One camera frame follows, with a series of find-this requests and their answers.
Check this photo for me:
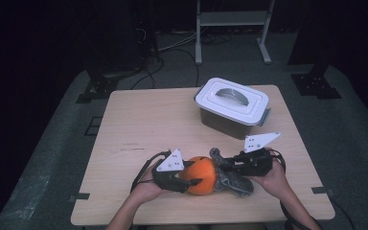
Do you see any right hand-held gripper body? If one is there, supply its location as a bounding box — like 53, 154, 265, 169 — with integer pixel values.
234, 132, 282, 177

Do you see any person's left hand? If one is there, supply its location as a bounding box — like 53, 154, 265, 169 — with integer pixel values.
130, 168, 174, 204

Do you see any black floor cable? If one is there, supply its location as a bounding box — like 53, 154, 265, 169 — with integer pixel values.
169, 47, 200, 88
130, 57, 166, 90
330, 197, 356, 230

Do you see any hand-held gripper cable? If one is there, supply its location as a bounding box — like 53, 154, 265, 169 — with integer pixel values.
129, 150, 173, 194
266, 148, 287, 173

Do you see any white metal stand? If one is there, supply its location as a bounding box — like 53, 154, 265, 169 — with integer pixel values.
195, 0, 276, 65

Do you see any orange plush toy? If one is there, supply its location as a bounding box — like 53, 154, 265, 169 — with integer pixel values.
178, 155, 219, 196

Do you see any white floor cable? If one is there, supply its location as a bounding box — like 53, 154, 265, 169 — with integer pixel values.
155, 31, 199, 54

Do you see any black tape strip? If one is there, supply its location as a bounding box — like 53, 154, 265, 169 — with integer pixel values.
310, 186, 335, 196
69, 192, 91, 203

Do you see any black floor tape frame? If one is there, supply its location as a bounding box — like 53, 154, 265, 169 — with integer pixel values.
84, 116, 104, 137

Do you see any clear plastic box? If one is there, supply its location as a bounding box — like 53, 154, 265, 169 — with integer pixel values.
194, 77, 271, 127

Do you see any person's right hand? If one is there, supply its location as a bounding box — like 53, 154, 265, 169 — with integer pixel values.
251, 149, 293, 201

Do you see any grey translucent storage box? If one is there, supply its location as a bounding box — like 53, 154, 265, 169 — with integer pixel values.
198, 106, 272, 141

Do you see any black stand base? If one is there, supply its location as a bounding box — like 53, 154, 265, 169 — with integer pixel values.
76, 58, 120, 104
290, 61, 343, 100

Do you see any right hand-held gripper cable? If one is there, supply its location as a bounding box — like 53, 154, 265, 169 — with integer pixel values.
266, 148, 287, 173

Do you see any left hand-held gripper cable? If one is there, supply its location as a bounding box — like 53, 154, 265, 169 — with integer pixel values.
129, 150, 173, 194

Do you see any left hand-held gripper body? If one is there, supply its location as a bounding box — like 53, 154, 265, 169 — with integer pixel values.
151, 148, 192, 195

